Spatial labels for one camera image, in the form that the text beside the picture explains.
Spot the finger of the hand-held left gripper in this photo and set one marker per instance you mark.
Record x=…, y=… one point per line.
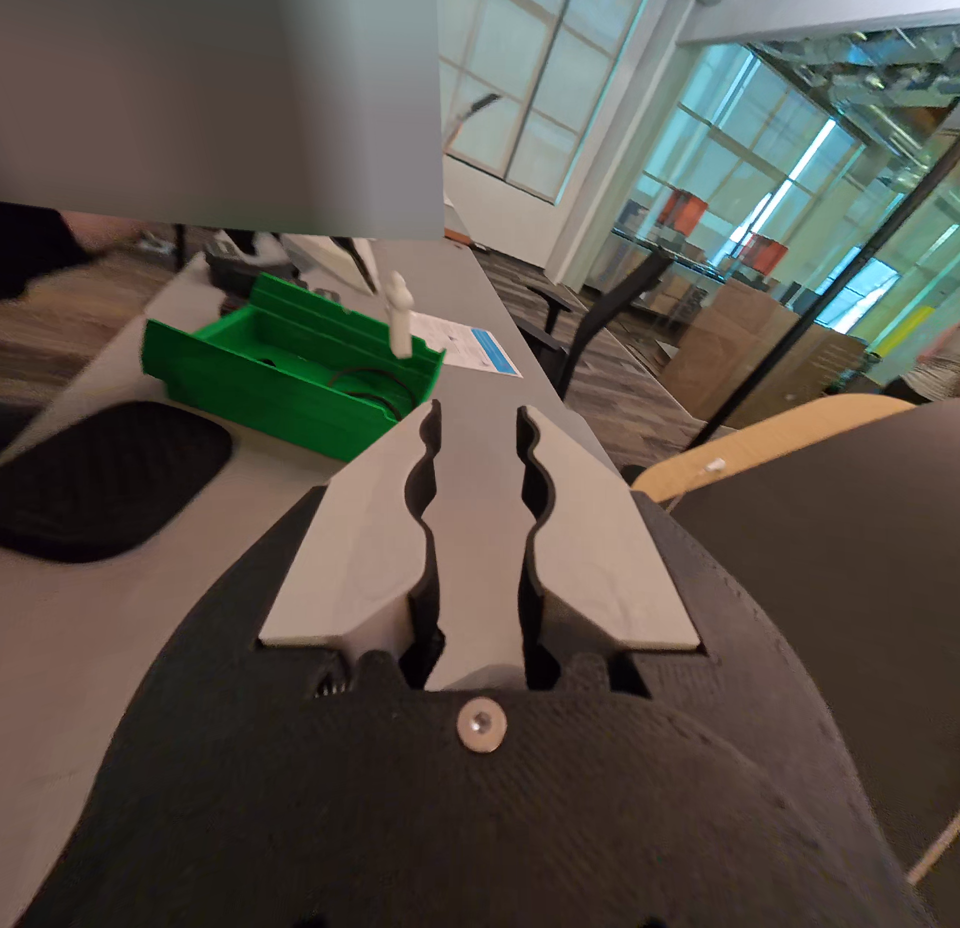
x=319, y=257

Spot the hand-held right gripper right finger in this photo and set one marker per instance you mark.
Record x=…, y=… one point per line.
x=607, y=568

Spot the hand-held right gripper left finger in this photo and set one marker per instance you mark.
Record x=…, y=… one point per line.
x=345, y=568

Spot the small black device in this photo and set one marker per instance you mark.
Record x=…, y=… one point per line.
x=229, y=268

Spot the green plastic bin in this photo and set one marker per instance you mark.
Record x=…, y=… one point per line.
x=262, y=403

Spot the white and blue paper sheet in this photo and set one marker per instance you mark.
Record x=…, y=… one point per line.
x=480, y=354

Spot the black and white book stand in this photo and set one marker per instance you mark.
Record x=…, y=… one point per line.
x=825, y=568

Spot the black office chair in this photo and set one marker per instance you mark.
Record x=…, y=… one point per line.
x=592, y=343

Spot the black textured pad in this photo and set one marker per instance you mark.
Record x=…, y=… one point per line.
x=105, y=485

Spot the cardboard boxes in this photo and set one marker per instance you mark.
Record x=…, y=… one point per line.
x=750, y=358

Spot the black floor lamp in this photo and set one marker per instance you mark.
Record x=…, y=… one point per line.
x=825, y=305

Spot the orange box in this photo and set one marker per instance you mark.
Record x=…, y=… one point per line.
x=684, y=212
x=763, y=254

